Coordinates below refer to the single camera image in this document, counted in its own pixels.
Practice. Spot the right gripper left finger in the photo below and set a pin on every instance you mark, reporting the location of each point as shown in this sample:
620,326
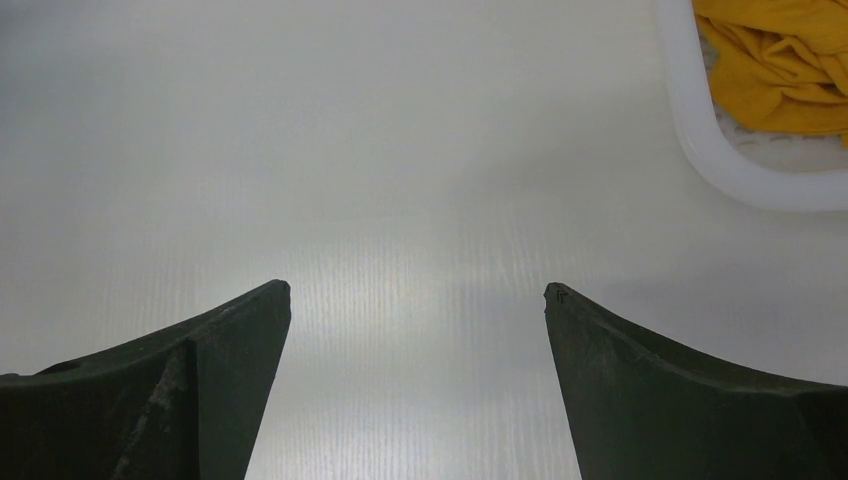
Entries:
183,402

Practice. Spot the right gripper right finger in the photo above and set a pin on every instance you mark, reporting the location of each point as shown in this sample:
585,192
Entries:
643,406

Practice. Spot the white plastic basket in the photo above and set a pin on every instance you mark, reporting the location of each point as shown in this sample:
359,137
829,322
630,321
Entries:
726,158

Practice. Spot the yellow t shirt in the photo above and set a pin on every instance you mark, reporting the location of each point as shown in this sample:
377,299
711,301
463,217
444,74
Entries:
781,66

